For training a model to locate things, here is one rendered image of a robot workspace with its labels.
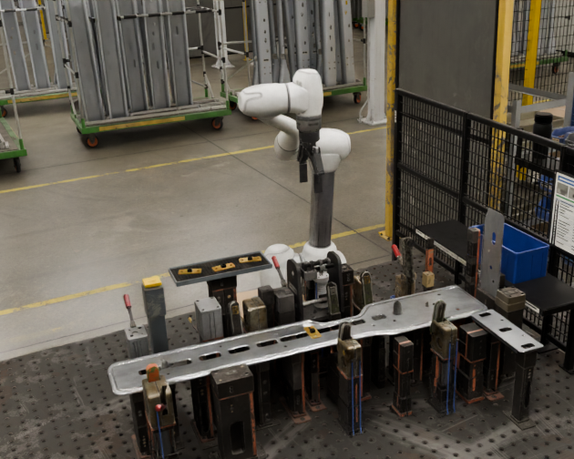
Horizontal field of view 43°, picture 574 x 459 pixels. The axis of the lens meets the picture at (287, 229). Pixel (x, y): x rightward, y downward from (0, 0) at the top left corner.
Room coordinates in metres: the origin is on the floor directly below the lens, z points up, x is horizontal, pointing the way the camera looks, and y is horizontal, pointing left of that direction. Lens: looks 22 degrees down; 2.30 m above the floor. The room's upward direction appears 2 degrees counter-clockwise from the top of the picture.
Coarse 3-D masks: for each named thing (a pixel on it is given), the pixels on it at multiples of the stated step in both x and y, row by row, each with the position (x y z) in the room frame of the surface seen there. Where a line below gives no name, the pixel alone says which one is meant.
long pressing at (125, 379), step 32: (448, 288) 2.53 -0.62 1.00; (352, 320) 2.31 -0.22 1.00; (384, 320) 2.30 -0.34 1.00; (416, 320) 2.29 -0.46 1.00; (448, 320) 2.29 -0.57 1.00; (160, 352) 2.13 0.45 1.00; (192, 352) 2.13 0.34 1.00; (224, 352) 2.12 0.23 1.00; (256, 352) 2.11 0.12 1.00; (288, 352) 2.11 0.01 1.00; (128, 384) 1.95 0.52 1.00
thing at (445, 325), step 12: (432, 324) 2.21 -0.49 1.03; (444, 324) 2.17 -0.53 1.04; (432, 336) 2.21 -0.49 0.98; (444, 336) 2.14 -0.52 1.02; (456, 336) 2.15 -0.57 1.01; (432, 348) 2.21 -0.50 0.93; (444, 348) 2.14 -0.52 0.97; (456, 348) 2.14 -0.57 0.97; (432, 360) 2.21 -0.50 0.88; (444, 360) 2.14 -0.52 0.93; (432, 372) 2.20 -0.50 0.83; (444, 372) 2.15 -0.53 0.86; (432, 384) 2.19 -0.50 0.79; (444, 384) 2.15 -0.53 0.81; (432, 396) 2.19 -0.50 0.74; (444, 396) 2.14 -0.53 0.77; (444, 408) 2.14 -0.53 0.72
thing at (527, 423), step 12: (516, 360) 2.10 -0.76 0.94; (528, 360) 2.07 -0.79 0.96; (516, 372) 2.10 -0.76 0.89; (528, 372) 2.07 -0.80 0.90; (516, 384) 2.09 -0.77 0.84; (528, 384) 2.09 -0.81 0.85; (516, 396) 2.09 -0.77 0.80; (528, 396) 2.08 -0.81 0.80; (516, 408) 2.08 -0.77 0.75; (528, 408) 2.08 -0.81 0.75; (516, 420) 2.07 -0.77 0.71; (528, 420) 2.07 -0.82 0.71
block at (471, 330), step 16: (464, 336) 2.24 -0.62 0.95; (480, 336) 2.20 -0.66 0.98; (464, 352) 2.23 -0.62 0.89; (480, 352) 2.20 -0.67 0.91; (464, 368) 2.24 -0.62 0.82; (480, 368) 2.22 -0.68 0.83; (464, 384) 2.22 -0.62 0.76; (480, 384) 2.21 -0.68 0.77; (464, 400) 2.21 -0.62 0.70; (480, 400) 2.21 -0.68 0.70
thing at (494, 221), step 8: (488, 216) 2.51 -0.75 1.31; (496, 216) 2.47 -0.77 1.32; (488, 224) 2.50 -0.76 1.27; (496, 224) 2.46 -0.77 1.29; (504, 224) 2.42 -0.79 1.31; (488, 232) 2.50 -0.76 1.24; (496, 232) 2.46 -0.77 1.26; (488, 240) 2.50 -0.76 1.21; (496, 240) 2.46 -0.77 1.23; (488, 248) 2.49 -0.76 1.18; (496, 248) 2.45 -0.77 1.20; (488, 256) 2.49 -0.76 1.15; (496, 256) 2.45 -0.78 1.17; (480, 264) 2.53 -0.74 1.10; (488, 264) 2.49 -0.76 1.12; (496, 264) 2.45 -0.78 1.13; (480, 272) 2.53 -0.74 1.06; (488, 272) 2.48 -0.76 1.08; (496, 272) 2.44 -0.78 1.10; (480, 280) 2.53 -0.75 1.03; (488, 280) 2.48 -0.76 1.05; (496, 280) 2.44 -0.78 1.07; (488, 288) 2.48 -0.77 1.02; (496, 288) 2.44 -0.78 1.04
